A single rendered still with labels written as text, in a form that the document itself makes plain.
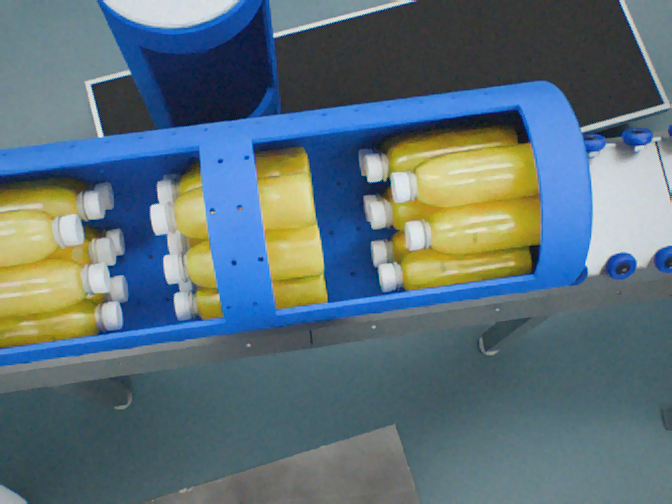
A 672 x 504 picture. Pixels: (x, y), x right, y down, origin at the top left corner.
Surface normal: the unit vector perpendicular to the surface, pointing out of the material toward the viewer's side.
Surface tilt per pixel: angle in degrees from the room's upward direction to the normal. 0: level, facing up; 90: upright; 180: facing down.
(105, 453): 0
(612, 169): 0
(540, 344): 0
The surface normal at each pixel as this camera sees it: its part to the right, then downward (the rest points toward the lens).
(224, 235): 0.07, 0.10
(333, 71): 0.02, -0.25
